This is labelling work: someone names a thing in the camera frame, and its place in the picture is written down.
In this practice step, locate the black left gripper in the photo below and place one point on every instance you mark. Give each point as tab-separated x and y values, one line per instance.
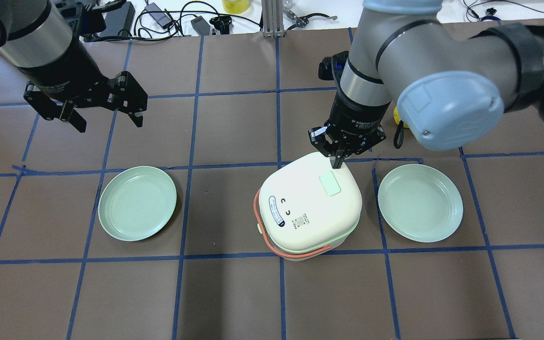
65	69

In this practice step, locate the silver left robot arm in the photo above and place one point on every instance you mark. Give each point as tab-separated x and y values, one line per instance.
37	40

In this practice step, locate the white rice cooker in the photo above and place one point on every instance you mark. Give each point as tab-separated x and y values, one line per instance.
307	207

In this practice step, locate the yellow tape roll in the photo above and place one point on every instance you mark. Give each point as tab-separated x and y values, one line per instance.
236	7

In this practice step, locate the yellow toy fruit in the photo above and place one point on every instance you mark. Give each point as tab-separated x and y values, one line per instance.
398	120

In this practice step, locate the light green plate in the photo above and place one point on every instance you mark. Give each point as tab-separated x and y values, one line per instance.
420	203
137	203

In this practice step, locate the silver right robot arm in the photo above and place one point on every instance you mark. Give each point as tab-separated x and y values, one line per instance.
449	93

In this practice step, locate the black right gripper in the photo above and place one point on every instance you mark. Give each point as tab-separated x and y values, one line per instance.
356	116

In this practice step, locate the aluminium frame post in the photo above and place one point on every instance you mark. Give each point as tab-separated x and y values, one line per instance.
272	16

